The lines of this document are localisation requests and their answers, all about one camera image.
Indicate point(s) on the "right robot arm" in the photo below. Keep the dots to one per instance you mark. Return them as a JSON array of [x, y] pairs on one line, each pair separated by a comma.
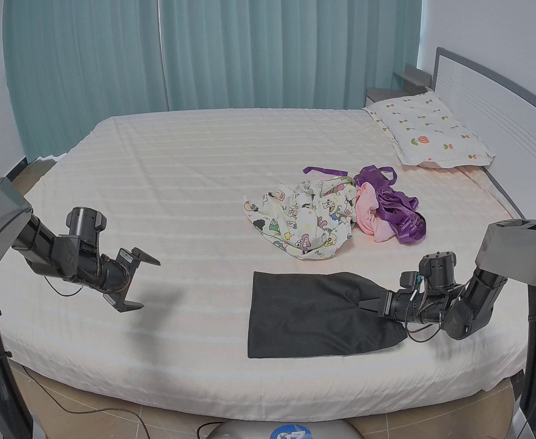
[[515, 254]]

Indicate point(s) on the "grey bedside table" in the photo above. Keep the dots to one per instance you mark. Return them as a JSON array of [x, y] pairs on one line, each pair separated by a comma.
[[414, 78]]

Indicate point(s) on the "blue-green curtain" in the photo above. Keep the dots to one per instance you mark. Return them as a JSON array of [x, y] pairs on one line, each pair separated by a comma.
[[295, 39], [89, 62]]

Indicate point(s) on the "purple garment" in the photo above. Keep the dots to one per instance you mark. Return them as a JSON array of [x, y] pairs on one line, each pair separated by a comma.
[[405, 217]]

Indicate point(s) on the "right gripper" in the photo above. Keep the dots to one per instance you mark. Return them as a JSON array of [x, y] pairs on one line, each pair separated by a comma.
[[396, 307]]

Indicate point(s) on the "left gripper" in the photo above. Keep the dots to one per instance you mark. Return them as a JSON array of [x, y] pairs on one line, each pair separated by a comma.
[[115, 277]]

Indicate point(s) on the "black T-shirt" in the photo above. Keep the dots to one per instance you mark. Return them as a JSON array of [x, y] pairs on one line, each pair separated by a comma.
[[304, 318]]

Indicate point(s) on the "white printed pyjama top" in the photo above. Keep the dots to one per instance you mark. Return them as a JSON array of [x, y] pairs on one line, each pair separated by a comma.
[[304, 222]]

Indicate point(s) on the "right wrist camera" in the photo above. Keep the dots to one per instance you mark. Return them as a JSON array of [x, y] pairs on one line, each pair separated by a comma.
[[409, 279]]

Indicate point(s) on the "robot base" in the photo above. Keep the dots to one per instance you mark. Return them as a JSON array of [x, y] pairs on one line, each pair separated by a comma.
[[249, 431]]

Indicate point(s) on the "white printed pillow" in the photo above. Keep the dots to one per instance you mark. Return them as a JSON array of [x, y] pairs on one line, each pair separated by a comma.
[[428, 126]]

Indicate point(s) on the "bed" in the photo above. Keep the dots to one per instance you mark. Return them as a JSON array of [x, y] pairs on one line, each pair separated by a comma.
[[181, 163]]

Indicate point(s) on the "pink garment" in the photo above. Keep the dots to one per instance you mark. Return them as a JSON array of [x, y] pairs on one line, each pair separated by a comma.
[[368, 213]]

